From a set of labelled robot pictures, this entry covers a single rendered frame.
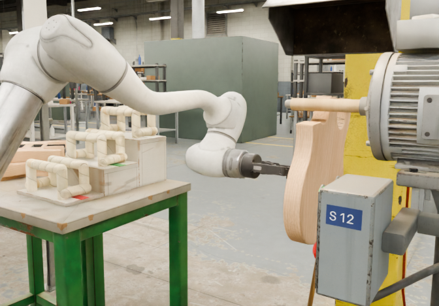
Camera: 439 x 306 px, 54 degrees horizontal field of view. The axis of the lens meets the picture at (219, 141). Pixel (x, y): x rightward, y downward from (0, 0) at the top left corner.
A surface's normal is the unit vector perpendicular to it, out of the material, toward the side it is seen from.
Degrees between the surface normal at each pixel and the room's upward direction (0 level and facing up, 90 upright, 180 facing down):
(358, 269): 90
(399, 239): 90
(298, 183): 67
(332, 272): 90
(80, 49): 102
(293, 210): 93
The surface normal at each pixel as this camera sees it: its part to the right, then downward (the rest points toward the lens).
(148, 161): 0.82, 0.08
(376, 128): -0.51, 0.43
